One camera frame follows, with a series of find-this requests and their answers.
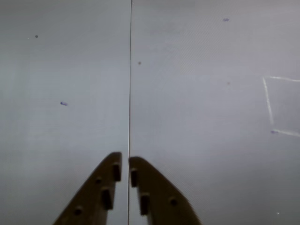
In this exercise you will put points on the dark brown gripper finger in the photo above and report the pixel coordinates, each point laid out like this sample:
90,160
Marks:
161,199
93,197

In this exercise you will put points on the grey mat with box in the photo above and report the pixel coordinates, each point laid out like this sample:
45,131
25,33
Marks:
199,105

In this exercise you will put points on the grey mat without box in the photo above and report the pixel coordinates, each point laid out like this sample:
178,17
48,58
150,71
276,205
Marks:
65,70

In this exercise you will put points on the transparent plastic box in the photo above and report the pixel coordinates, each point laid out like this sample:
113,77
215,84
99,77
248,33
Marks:
268,103

